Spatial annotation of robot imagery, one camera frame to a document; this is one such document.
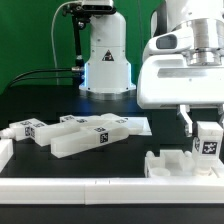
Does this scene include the white border fence frame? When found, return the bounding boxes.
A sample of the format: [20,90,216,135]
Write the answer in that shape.
[0,138,224,205]

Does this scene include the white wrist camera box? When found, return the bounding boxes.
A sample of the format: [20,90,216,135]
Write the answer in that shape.
[142,27,194,61]

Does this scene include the white flat chair panel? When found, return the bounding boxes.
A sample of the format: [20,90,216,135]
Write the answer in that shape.
[127,117,152,136]

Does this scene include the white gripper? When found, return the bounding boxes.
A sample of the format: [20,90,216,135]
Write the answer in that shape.
[137,54,224,137]

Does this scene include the black cables at base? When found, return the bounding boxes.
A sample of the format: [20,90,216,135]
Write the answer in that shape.
[3,66,86,94]

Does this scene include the white chair side frame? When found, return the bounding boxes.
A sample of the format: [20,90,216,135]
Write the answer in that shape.
[34,113,137,158]

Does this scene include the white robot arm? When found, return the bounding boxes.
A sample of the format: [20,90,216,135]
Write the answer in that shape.
[80,0,224,136]

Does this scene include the white chair seat block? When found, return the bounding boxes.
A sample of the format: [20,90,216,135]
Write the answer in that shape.
[143,149,224,179]

